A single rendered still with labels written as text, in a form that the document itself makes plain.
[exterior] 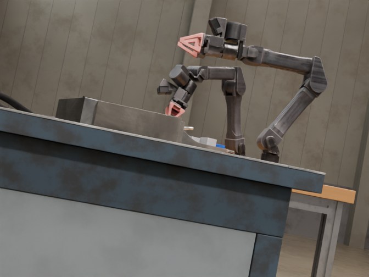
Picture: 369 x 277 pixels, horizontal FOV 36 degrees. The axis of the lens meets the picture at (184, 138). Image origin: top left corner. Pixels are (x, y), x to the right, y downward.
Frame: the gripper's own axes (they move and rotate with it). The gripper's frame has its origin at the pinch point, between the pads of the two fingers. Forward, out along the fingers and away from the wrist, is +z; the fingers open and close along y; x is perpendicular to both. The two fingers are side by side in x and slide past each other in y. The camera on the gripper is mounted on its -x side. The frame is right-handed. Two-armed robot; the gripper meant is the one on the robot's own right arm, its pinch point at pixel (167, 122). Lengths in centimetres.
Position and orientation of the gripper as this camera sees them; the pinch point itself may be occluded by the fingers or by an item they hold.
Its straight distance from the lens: 229.6
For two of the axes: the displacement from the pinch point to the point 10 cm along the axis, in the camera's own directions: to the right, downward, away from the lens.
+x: 8.5, 5.2, 1.0
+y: 2.4, -2.0, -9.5
